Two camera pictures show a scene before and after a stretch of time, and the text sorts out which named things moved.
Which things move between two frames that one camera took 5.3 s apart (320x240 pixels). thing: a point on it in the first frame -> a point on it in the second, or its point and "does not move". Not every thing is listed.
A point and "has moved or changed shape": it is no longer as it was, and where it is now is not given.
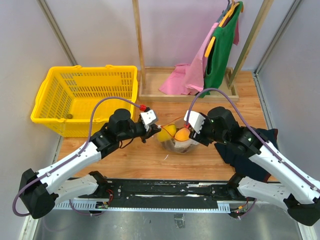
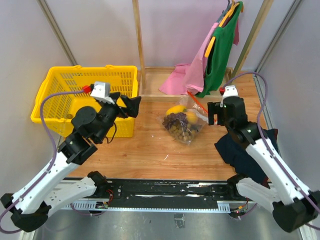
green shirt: (219, 59) does not move
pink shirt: (188, 78) does not move
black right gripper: (200, 137) -> (214, 108)
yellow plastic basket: (66, 97) does not move
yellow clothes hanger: (209, 48) does not move
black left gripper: (153, 129) -> (132, 104)
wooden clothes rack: (151, 79) does not move
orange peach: (182, 134) has moved or changed shape
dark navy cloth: (243, 165) does not move
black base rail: (216, 195) does not move
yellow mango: (167, 133) -> (177, 109)
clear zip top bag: (176, 140) -> (184, 119)
